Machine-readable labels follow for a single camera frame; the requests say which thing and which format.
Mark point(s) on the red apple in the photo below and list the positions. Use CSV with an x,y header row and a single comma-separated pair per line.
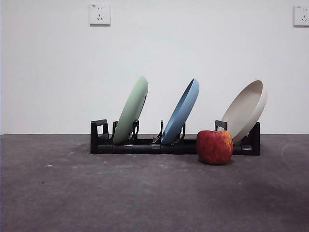
x,y
214,148

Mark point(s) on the beige plate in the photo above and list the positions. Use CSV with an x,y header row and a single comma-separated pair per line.
x,y
243,113

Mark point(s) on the green plate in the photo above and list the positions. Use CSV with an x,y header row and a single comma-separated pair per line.
x,y
130,108

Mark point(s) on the blue plate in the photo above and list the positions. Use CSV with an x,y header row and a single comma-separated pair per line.
x,y
179,116

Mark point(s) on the black plate rack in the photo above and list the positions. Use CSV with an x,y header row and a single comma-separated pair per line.
x,y
135,148

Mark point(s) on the white wall socket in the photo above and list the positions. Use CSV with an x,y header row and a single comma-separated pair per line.
x,y
301,16
100,15

